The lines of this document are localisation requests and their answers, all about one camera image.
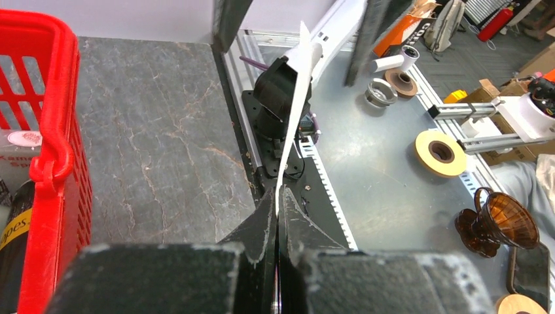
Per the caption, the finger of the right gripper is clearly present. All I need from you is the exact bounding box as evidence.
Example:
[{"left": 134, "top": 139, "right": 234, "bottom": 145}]
[
  {"left": 344, "top": 0, "right": 414, "bottom": 86},
  {"left": 212, "top": 0, "right": 253, "bottom": 53}
]

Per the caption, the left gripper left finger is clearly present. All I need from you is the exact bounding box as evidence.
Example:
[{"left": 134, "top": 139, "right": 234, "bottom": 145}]
[{"left": 46, "top": 189, "right": 276, "bottom": 313}]

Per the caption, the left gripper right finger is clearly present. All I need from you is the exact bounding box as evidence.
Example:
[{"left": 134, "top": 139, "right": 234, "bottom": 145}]
[{"left": 277, "top": 187, "right": 495, "bottom": 313}]

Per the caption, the white paper coffee filter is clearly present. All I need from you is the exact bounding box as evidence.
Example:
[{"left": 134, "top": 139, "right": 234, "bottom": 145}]
[{"left": 274, "top": 20, "right": 322, "bottom": 217}]

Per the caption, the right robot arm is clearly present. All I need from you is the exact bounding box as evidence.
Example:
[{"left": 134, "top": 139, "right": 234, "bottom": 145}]
[{"left": 235, "top": 1, "right": 414, "bottom": 180}]

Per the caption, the amber glass dripper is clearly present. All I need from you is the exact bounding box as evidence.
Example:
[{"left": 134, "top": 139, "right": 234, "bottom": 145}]
[{"left": 454, "top": 187, "right": 539, "bottom": 258}]

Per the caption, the brown tape roll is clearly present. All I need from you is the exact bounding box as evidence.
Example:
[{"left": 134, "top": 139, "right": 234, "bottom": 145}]
[{"left": 384, "top": 69, "right": 418, "bottom": 99}]

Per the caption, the red fire extinguisher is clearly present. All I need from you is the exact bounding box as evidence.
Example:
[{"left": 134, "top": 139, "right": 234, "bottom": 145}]
[{"left": 477, "top": 1, "right": 520, "bottom": 43}]

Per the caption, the yellow tape roll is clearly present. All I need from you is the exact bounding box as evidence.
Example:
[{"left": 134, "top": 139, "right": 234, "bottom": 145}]
[{"left": 414, "top": 130, "right": 467, "bottom": 178}]

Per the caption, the red plastic shopping basket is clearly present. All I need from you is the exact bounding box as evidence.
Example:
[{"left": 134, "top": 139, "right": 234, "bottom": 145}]
[{"left": 1, "top": 9, "right": 93, "bottom": 313}]

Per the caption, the smartphone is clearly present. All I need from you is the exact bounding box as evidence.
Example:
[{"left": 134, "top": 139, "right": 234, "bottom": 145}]
[{"left": 506, "top": 243, "right": 550, "bottom": 311}]

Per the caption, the black yellow spray can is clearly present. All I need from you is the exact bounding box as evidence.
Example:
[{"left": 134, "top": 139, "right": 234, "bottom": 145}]
[{"left": 1, "top": 180, "right": 35, "bottom": 313}]

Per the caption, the packaged sponge clear wrapper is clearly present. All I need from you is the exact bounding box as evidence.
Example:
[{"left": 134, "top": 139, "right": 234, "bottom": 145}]
[{"left": 1, "top": 129, "right": 43, "bottom": 186}]

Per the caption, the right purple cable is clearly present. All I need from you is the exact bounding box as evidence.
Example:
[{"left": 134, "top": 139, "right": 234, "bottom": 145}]
[{"left": 238, "top": 55, "right": 272, "bottom": 71}]

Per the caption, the silver metal ring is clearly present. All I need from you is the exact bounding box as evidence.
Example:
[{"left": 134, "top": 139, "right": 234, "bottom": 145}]
[{"left": 364, "top": 78, "right": 399, "bottom": 109}]

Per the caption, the white cable duct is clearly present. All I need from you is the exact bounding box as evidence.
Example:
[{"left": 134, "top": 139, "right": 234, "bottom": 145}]
[{"left": 300, "top": 137, "right": 359, "bottom": 251}]

